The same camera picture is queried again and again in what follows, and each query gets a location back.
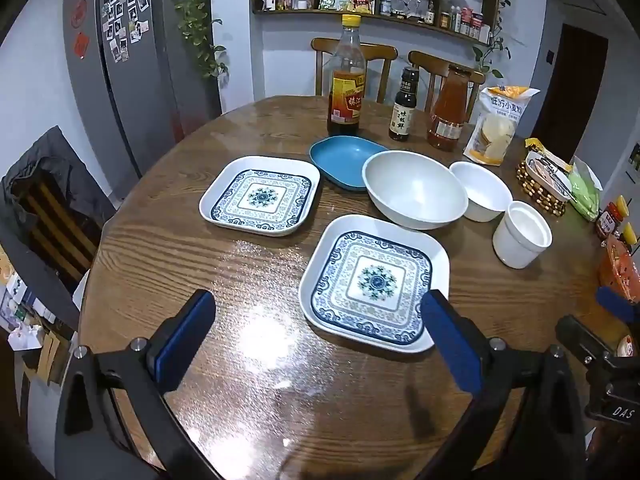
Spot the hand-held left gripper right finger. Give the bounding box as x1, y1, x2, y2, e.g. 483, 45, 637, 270
420, 289, 587, 480

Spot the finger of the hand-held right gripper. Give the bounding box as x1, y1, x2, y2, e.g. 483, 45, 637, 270
595, 284, 640, 322
555, 313, 617, 364

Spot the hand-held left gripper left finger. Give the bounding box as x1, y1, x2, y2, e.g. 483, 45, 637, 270
54, 289, 217, 480

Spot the square blue patterned plate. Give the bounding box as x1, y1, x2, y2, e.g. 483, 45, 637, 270
199, 156, 321, 238
298, 214, 450, 354

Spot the small white cup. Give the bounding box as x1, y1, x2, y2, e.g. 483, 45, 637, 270
492, 200, 553, 269

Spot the medium white bowl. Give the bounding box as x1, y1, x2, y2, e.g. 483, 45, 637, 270
448, 161, 513, 223

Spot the large white bowl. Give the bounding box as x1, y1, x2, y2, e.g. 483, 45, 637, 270
361, 150, 469, 231

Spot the blue dish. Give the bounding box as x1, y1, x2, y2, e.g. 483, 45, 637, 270
308, 135, 391, 192

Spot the orange packet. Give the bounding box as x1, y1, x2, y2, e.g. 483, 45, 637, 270
598, 235, 640, 306

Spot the green bag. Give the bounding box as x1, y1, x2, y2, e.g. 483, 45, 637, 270
570, 156, 604, 222

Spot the white snack packet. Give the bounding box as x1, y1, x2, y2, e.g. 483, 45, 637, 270
525, 152, 573, 203

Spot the wooden bead trivet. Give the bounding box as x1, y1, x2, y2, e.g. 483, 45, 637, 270
515, 152, 573, 217

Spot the pile of boxes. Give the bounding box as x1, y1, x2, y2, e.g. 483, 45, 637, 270
0, 255, 83, 391

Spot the yellow packet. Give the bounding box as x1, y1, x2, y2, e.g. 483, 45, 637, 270
525, 137, 573, 173

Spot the white flour bag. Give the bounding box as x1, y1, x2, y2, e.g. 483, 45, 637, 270
462, 85, 541, 167

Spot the dark brown door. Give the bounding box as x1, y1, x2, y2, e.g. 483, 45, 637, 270
530, 22, 610, 163

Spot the dark jacket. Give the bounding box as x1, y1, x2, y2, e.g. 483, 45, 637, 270
0, 126, 118, 261

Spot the orange sauce bottle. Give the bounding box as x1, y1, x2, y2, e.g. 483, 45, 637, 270
427, 64, 472, 152

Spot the small dark soy sauce bottle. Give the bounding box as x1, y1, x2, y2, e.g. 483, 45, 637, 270
388, 66, 420, 142

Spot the grey refrigerator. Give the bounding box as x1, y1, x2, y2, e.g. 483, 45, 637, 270
62, 0, 223, 181

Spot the vinegar bottle yellow cap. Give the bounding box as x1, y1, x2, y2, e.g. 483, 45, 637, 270
326, 14, 367, 137

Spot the small trailing green plant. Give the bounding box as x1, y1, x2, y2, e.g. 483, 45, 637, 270
472, 0, 512, 77

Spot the wooden dining chair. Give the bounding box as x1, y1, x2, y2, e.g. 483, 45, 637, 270
407, 50, 486, 111
310, 36, 399, 106

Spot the hanging green vine plant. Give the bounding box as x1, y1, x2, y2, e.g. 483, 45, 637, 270
167, 0, 231, 81

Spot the group of photo magnets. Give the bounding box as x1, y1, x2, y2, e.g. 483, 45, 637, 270
100, 0, 151, 63

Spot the row of condiment jars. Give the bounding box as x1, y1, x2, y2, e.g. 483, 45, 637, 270
267, 0, 493, 43

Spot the wooden wall shelf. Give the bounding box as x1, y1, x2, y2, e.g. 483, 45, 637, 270
250, 0, 506, 47

